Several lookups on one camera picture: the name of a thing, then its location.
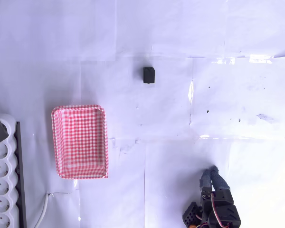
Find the white multi-socket power strip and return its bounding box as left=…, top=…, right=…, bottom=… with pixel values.
left=0, top=113, right=20, bottom=228

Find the black table edge bar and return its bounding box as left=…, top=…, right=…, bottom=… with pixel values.
left=15, top=121, right=28, bottom=228

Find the white power cable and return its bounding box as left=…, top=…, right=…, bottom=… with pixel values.
left=34, top=192, right=51, bottom=228

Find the red checkered tray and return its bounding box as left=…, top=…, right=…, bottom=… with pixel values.
left=51, top=104, right=109, bottom=180

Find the small black cube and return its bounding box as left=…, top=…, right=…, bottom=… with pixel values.
left=142, top=66, right=156, bottom=85

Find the red white servo cable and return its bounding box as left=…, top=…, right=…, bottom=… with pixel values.
left=209, top=191, right=226, bottom=228

